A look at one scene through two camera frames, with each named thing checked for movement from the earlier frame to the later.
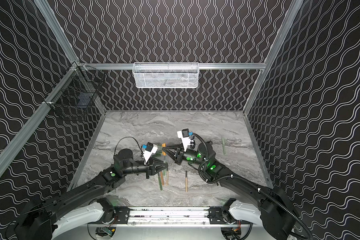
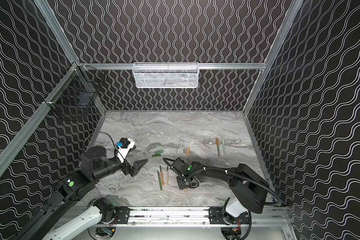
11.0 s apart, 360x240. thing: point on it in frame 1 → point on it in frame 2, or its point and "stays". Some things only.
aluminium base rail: [173, 216] stays
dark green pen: [160, 182] stays
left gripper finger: [159, 168] → [137, 165]
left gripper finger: [159, 159] → [131, 149]
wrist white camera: [150, 148] → [127, 144]
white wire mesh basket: [166, 75] stays
